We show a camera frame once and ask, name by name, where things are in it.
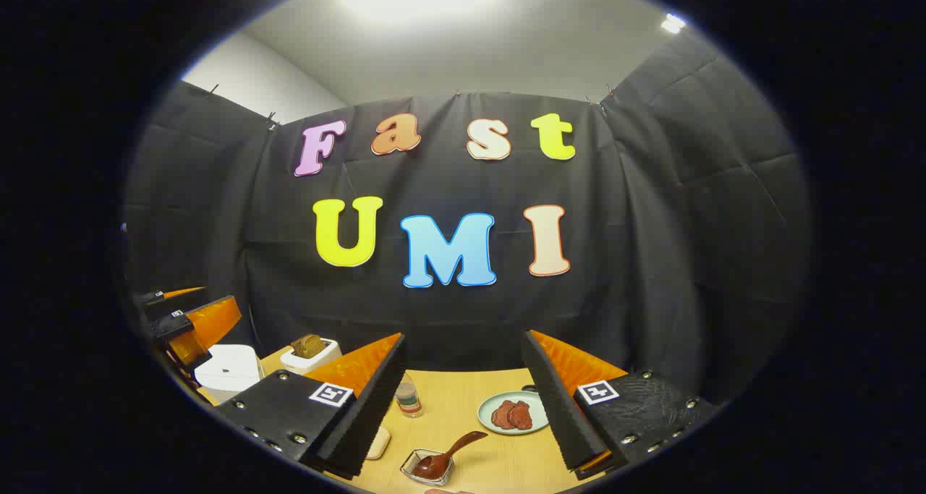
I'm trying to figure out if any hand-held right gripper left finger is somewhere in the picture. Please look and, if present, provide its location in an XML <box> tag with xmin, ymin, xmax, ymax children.
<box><xmin>216</xmin><ymin>333</ymin><xmax>407</xmax><ymax>480</ymax></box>

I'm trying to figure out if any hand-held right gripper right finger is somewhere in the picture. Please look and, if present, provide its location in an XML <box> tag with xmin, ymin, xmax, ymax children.
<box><xmin>521</xmin><ymin>329</ymin><xmax>718</xmax><ymax>480</ymax></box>

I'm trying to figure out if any cream box of rice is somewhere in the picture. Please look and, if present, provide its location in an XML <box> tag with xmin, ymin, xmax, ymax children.
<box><xmin>365</xmin><ymin>425</ymin><xmax>392</xmax><ymax>461</ymax></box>

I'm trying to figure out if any white rice cooker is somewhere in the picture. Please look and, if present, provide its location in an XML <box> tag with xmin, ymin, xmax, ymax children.
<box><xmin>194</xmin><ymin>344</ymin><xmax>266</xmax><ymax>405</ymax></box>

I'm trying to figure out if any brown wooden spoon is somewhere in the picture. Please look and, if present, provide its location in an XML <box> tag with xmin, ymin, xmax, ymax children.
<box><xmin>413</xmin><ymin>430</ymin><xmax>490</xmax><ymax>480</ymax></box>

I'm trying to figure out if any pale green plate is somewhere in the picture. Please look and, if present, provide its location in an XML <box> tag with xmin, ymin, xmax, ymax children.
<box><xmin>477</xmin><ymin>390</ymin><xmax>551</xmax><ymax>436</ymax></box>

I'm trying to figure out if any small clear glass bottle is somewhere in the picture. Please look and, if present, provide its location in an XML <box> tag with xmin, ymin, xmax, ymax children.
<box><xmin>396</xmin><ymin>372</ymin><xmax>425</xmax><ymax>419</ymax></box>

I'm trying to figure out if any white toaster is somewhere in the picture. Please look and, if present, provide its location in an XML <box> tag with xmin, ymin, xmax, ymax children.
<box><xmin>280</xmin><ymin>337</ymin><xmax>342</xmax><ymax>376</ymax></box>

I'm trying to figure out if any black backdrop cloth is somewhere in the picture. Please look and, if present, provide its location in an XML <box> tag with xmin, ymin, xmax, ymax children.
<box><xmin>123</xmin><ymin>31</ymin><xmax>810</xmax><ymax>408</ymax></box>

